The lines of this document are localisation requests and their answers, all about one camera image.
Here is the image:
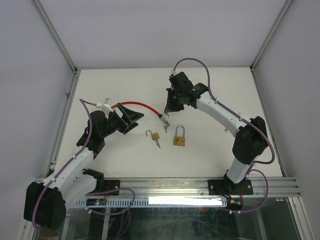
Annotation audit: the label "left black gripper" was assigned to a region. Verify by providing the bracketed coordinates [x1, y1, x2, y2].
[100, 103, 144, 138]

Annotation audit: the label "red cable lock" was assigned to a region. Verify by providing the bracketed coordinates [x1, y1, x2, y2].
[121, 101, 170, 126]

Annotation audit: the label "cable lock keys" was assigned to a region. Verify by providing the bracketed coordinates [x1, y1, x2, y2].
[163, 123, 170, 133]

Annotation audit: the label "small brass padlock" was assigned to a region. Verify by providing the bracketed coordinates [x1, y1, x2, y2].
[145, 130, 160, 141]

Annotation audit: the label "long shackle brass padlock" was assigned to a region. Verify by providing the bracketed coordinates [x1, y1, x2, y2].
[173, 125, 186, 147]

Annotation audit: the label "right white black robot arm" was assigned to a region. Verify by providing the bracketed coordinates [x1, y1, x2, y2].
[164, 72, 268, 195]

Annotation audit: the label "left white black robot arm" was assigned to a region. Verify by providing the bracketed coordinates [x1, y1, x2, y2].
[23, 103, 145, 230]

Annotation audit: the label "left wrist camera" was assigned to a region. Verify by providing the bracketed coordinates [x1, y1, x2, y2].
[95, 97, 113, 114]

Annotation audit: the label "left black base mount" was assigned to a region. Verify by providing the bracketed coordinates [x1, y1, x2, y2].
[85, 179, 121, 196]

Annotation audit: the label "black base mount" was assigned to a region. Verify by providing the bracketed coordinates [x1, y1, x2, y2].
[85, 179, 121, 196]
[207, 178, 254, 196]

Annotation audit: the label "grey slotted cable duct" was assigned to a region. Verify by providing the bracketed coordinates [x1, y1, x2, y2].
[68, 196, 227, 209]

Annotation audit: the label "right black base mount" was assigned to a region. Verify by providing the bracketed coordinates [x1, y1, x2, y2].
[207, 178, 254, 196]

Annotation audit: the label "left aluminium frame post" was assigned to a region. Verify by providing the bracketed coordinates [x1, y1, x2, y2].
[30, 0, 77, 73]

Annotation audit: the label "aluminium frame post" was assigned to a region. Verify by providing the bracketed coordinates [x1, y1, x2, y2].
[30, 0, 77, 73]
[249, 0, 295, 71]

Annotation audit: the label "aluminium front rail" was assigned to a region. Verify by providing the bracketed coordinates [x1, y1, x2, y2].
[97, 176, 301, 198]

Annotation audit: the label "right aluminium frame post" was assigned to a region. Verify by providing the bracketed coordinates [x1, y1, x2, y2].
[249, 0, 295, 71]

